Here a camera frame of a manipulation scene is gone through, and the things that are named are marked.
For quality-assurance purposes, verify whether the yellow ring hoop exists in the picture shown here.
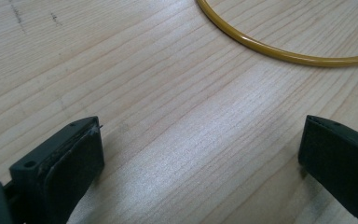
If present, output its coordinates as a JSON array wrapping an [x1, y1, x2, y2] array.
[[195, 0, 358, 68]]

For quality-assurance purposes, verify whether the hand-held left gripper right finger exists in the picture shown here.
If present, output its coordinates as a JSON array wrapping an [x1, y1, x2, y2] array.
[[297, 114, 358, 224]]

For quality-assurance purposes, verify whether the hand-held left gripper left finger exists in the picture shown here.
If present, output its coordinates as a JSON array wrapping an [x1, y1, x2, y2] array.
[[8, 116, 105, 224]]

